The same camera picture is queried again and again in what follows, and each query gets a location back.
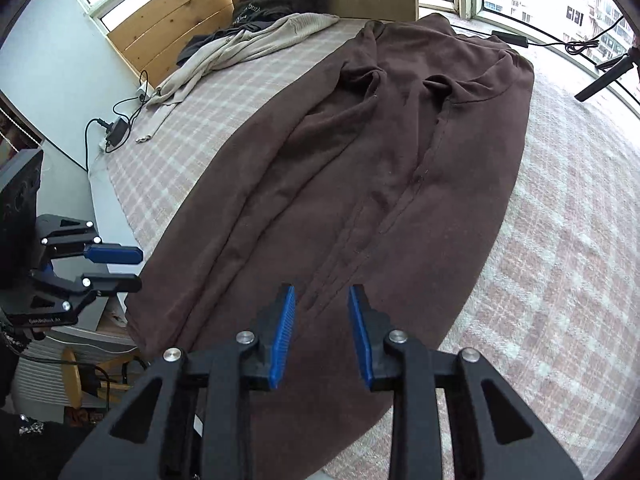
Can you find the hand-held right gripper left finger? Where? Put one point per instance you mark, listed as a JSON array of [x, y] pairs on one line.
[[280, 340]]

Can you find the beige knit garment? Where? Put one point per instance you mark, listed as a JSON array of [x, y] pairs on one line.
[[240, 45]]

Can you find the black power adapter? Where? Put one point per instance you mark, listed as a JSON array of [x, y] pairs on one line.
[[117, 132]]

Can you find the brown long-sleeve garment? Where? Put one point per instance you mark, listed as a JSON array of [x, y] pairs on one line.
[[360, 185]]

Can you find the black tripod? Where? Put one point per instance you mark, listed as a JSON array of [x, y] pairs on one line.
[[607, 72]]

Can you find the black power brick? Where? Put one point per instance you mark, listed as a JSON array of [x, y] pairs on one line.
[[509, 38]]

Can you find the wooden stool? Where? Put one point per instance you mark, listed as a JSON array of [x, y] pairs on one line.
[[75, 375]]

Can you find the white power socket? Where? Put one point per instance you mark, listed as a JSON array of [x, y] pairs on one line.
[[142, 91]]

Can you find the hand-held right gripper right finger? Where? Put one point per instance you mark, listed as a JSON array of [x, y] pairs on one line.
[[359, 340]]

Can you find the pink plaid blanket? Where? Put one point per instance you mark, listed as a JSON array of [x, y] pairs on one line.
[[560, 260]]

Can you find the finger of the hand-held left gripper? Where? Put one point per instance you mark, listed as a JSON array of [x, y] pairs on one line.
[[115, 254], [117, 284]]

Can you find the pine slatted board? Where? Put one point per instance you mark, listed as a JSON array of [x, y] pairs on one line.
[[170, 15]]

